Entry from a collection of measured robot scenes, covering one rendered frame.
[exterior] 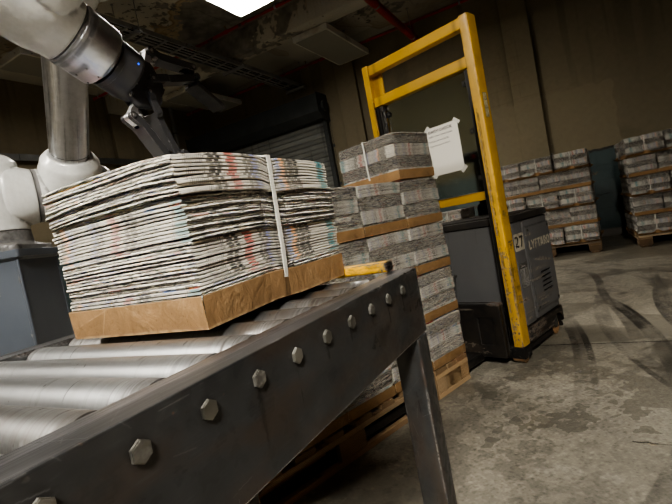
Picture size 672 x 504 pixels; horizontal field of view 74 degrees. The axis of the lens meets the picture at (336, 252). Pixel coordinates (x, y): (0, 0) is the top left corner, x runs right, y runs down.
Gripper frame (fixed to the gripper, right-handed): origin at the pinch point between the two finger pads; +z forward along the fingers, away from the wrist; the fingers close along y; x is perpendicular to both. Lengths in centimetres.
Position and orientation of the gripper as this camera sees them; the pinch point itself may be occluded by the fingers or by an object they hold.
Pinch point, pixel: (209, 136)
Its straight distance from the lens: 86.1
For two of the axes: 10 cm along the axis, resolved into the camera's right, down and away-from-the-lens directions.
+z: 5.1, 3.3, 7.9
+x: 8.6, -1.4, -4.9
